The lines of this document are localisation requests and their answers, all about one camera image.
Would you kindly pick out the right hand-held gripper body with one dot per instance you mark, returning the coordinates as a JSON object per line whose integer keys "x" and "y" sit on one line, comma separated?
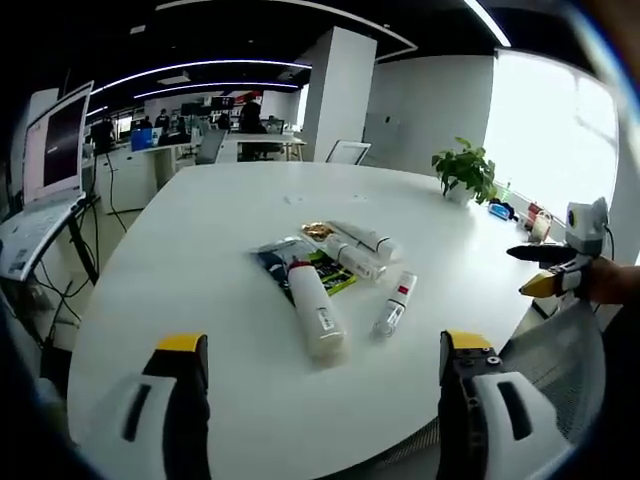
{"x": 587, "y": 227}

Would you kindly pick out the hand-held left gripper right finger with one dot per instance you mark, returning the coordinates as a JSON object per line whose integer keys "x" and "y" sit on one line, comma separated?
{"x": 500, "y": 425}

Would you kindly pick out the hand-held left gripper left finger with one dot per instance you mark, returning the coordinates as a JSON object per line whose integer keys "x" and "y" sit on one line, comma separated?
{"x": 150, "y": 425}

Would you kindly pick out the white skincare tube black band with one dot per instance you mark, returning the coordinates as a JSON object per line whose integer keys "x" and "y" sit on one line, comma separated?
{"x": 362, "y": 235}

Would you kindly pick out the plain white skincare tube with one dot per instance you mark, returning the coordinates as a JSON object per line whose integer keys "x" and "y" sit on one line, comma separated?
{"x": 357, "y": 261}

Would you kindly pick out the large white skincare bottle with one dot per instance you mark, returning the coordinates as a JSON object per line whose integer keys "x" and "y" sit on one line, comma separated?
{"x": 315, "y": 310}

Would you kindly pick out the blue skincare sachet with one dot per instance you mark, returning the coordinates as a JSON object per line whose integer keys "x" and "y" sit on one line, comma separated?
{"x": 274, "y": 260}

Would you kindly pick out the green black skincare sachet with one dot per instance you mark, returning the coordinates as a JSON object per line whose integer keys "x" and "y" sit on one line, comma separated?
{"x": 334, "y": 277}

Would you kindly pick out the gold skincare sachet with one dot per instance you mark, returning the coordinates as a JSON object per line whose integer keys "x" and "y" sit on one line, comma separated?
{"x": 317, "y": 230}

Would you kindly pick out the red white container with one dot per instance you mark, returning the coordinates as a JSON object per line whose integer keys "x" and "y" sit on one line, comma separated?
{"x": 539, "y": 222}

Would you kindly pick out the blue white small object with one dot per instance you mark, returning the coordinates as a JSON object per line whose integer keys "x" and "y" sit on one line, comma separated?
{"x": 500, "y": 210}

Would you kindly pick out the grey mesh chair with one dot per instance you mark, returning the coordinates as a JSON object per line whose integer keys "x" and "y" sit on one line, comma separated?
{"x": 560, "y": 360}

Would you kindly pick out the potted green plant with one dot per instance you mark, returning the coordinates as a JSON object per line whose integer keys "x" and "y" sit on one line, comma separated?
{"x": 465, "y": 172}

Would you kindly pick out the white chair backrest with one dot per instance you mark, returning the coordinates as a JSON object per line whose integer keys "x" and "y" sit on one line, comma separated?
{"x": 348, "y": 151}

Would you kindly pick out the white office desk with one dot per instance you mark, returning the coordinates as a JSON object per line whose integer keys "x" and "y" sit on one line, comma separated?
{"x": 145, "y": 165}

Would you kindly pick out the white laptop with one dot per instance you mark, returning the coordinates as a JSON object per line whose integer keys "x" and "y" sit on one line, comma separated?
{"x": 50, "y": 165}

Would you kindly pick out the grey office chair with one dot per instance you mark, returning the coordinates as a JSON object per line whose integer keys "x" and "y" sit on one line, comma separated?
{"x": 210, "y": 147}

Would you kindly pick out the blue monitor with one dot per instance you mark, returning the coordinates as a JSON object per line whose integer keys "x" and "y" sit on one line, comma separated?
{"x": 146, "y": 138}

